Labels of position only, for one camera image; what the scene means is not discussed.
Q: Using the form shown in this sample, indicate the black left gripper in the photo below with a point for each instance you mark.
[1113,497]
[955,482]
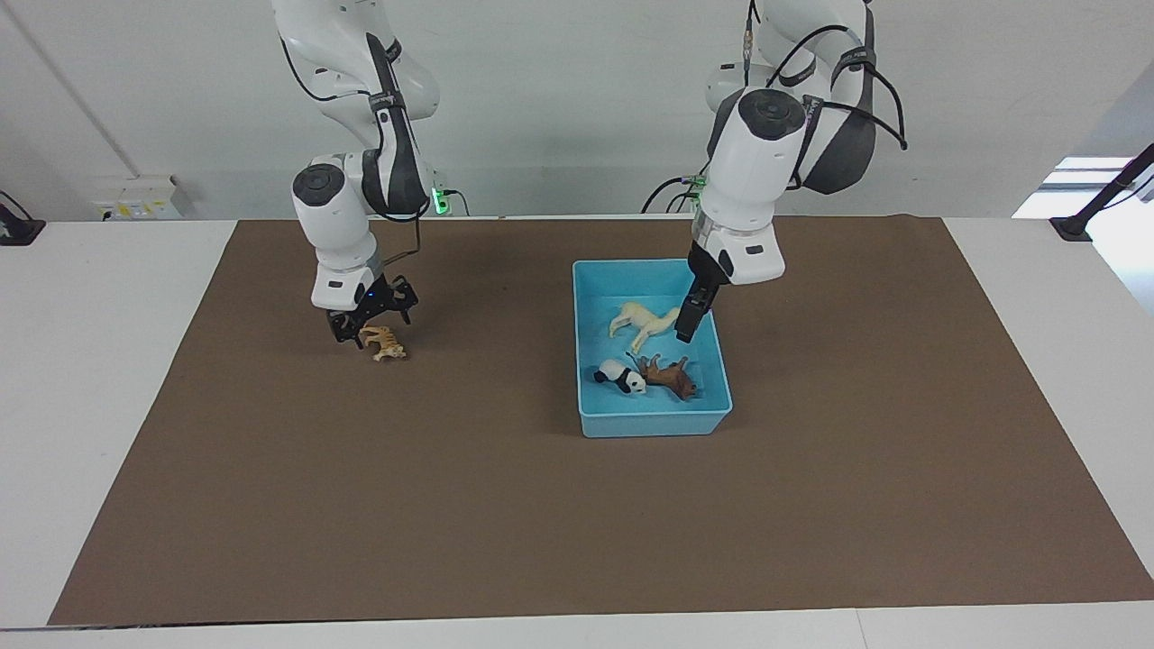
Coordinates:
[705,275]

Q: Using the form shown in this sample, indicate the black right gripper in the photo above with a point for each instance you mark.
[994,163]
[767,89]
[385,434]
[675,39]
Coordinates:
[374,297]

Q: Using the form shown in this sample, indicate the orange striped tiger toy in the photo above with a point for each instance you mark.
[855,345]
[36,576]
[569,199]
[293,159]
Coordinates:
[383,342]

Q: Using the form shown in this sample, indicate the cream horse toy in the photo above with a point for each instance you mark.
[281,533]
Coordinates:
[636,320]

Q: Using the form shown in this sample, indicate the brown lion toy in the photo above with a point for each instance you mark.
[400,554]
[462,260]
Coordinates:
[672,377]

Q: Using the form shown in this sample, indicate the black and white panda toy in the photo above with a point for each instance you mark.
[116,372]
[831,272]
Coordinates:
[622,374]

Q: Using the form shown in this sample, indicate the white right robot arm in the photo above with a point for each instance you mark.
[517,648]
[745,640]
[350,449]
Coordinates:
[338,216]

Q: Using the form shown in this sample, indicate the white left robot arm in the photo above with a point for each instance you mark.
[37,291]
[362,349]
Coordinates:
[757,153]

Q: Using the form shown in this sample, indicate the light blue storage box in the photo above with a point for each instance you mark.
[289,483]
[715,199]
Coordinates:
[654,419]

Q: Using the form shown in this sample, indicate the brown table mat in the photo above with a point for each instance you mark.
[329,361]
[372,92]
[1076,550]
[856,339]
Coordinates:
[505,523]

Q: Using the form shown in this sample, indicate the black stand base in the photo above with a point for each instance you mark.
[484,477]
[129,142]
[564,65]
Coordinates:
[18,230]

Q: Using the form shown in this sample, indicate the white wall outlet box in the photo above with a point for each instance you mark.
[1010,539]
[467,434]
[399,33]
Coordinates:
[135,198]

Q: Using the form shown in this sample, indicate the white wall conduit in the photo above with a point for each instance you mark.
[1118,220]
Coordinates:
[81,97]

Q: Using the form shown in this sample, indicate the black camera stand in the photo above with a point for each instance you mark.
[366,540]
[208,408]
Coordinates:
[1104,194]

